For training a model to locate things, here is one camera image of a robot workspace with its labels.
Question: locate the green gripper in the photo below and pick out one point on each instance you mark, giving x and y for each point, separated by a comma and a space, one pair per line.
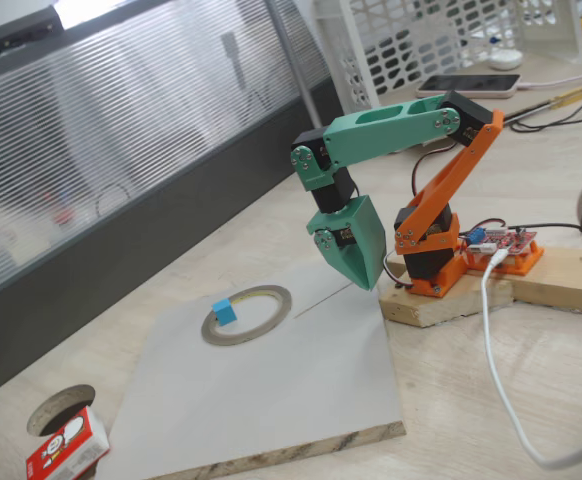
360, 235

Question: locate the blue cube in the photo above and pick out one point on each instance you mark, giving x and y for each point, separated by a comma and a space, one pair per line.
225, 314

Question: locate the red tissue box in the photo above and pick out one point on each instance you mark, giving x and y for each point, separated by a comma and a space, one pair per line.
66, 450

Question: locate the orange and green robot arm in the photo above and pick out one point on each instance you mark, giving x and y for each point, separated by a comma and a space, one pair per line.
386, 132

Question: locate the black depth camera sensor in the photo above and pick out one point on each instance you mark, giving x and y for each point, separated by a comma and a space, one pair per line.
23, 30

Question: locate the wooden base block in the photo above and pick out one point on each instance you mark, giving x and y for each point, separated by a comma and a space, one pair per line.
446, 305

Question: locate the red circuit board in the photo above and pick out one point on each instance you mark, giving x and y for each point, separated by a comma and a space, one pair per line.
501, 241

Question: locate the white work board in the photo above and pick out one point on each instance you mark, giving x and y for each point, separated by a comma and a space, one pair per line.
271, 400

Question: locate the orange circuit board holder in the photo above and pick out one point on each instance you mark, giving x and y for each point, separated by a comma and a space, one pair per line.
526, 262

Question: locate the white plastic basket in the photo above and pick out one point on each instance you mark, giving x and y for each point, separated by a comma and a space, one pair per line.
356, 60

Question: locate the smartphone with pink case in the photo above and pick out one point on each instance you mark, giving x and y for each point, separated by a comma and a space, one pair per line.
471, 85

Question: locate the wooden base plank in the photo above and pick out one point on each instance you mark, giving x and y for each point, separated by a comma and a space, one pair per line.
561, 285

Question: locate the brown cardboard sheet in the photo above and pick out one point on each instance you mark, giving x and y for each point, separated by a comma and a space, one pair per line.
531, 107

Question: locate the white earbud case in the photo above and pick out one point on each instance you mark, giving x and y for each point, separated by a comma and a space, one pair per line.
505, 60

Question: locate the glass desk partition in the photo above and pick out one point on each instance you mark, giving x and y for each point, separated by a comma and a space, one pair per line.
121, 150

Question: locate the yellow screwdriver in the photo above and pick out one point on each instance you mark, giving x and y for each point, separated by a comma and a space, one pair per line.
568, 97

